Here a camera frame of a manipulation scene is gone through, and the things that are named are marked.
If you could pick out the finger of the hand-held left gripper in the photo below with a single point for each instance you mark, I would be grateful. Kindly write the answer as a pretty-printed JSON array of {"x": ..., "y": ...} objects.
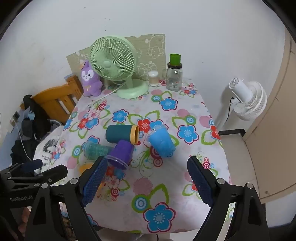
[
  {"x": 54, "y": 173},
  {"x": 32, "y": 165}
]

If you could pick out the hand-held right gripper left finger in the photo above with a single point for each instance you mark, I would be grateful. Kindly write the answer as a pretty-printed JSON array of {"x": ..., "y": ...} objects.
[{"x": 96, "y": 182}]

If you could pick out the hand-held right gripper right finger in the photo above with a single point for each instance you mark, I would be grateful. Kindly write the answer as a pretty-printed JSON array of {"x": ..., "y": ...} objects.
[{"x": 200, "y": 182}]

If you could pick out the yellow plastic cup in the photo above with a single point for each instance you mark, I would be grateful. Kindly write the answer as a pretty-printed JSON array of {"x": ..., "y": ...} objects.
[{"x": 85, "y": 167}]

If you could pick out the green clear plastic cup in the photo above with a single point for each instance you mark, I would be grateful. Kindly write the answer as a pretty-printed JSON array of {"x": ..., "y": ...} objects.
[{"x": 97, "y": 150}]

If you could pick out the purple clear plastic cup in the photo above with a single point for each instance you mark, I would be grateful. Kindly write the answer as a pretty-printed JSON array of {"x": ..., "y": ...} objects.
[{"x": 121, "y": 151}]

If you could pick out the teal cup with yellow rim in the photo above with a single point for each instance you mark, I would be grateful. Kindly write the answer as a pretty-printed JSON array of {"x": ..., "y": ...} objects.
[{"x": 118, "y": 133}]

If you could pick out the blue clear plastic cup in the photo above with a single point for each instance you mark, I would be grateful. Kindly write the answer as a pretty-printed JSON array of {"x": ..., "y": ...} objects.
[{"x": 161, "y": 141}]

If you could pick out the person's left hand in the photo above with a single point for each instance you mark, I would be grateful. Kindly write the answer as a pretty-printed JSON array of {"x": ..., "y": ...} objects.
[{"x": 25, "y": 219}]

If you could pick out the white plastic bag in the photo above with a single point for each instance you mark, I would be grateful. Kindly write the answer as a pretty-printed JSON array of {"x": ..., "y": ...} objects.
[{"x": 49, "y": 148}]

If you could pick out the floral tablecloth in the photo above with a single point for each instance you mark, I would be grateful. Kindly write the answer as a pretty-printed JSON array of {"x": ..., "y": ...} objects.
[{"x": 166, "y": 169}]

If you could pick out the pile of black clothes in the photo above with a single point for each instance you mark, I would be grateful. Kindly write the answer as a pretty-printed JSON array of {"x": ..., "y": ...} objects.
[{"x": 37, "y": 122}]

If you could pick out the black bar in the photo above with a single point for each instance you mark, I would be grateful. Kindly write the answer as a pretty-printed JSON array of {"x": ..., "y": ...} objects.
[{"x": 231, "y": 132}]

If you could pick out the wooden chair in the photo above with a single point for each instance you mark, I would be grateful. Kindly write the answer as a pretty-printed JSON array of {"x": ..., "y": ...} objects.
[{"x": 53, "y": 95}]

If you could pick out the white standing fan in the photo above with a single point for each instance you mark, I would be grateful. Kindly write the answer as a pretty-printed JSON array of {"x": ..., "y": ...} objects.
[{"x": 252, "y": 102}]

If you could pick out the purple plush toy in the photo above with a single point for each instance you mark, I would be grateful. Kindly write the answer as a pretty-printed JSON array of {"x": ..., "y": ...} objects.
[{"x": 90, "y": 80}]

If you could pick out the beige door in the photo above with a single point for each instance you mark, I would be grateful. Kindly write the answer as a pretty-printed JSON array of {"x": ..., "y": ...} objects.
[{"x": 277, "y": 115}]

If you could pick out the clear glass jar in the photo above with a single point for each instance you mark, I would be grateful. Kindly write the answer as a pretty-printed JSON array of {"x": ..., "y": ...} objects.
[{"x": 174, "y": 78}]

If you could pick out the small white lidded jar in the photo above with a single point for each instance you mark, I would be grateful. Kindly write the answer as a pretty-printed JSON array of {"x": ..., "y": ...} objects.
[{"x": 153, "y": 78}]

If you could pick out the green desk fan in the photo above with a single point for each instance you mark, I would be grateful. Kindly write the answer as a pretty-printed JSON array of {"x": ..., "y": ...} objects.
[{"x": 108, "y": 64}]

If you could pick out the beige patterned board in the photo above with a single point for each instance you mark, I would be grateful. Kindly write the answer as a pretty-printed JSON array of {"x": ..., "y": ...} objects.
[{"x": 152, "y": 48}]

